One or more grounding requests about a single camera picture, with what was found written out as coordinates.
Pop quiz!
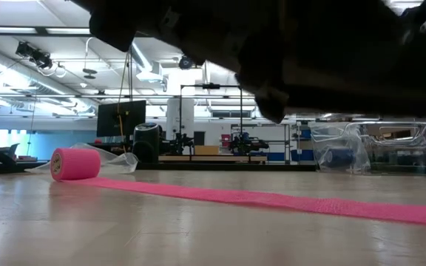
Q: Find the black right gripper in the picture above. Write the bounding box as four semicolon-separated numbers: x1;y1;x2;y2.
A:
68;0;426;125

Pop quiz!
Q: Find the pink bandage roll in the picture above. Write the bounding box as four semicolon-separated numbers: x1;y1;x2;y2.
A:
50;147;426;228

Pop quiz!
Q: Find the blue bandage roll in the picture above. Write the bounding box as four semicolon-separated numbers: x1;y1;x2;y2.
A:
323;148;356;168

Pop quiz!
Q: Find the clear plastic bag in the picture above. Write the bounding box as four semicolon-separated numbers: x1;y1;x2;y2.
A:
310;123;371;174

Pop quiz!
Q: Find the shelf rack with blue bins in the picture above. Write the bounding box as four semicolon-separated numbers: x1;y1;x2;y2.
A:
285;123;316;163

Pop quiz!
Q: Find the clear plastic bin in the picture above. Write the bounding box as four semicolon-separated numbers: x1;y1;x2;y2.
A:
308;120;426;175

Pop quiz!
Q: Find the wooden workbench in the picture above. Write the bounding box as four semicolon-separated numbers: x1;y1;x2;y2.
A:
158;145;268;165

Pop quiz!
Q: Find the white square column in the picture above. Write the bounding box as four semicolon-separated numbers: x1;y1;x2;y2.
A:
166;97;195;141

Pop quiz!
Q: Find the black monitor screen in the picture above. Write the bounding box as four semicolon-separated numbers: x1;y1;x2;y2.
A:
96;100;147;138

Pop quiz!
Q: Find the clear plastic wrapper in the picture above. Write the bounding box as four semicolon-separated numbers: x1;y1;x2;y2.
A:
26;143;139;174

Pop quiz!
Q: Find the long ceiling light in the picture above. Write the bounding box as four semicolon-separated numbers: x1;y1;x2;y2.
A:
0;26;92;35

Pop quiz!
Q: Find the black ceiling-mounted device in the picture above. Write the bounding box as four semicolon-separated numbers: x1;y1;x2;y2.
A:
15;41;54;70

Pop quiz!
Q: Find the round black ceiling camera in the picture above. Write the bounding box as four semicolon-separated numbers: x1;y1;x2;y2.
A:
178;55;195;71

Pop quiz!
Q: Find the tall black camera frame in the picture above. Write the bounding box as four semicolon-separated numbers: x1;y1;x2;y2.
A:
178;83;244;149

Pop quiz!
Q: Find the black aluminium table frame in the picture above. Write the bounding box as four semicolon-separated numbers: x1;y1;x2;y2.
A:
0;160;426;179

